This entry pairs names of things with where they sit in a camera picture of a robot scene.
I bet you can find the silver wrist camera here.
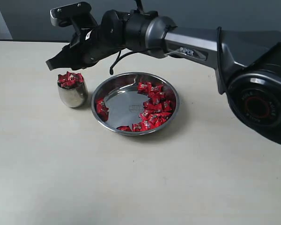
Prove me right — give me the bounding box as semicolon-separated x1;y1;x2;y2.
50;1;92;27

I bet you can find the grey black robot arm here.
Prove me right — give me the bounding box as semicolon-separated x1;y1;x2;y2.
46;8;281;144

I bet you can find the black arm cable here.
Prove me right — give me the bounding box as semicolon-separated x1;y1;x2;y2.
215;26;229;94

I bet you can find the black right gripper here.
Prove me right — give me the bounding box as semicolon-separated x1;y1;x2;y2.
46;24;125;71

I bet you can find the stainless steel cup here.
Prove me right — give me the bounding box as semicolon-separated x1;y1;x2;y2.
57;80;88;108

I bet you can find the round stainless steel plate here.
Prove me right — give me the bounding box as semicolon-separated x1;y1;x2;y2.
91;72;179;136

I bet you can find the red candy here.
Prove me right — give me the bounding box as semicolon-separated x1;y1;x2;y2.
96;98;109;120
140;120;155;131
150;112;171;123
137;82;152;95
57;74;68;85
148;85;165;98
65;72;84;87

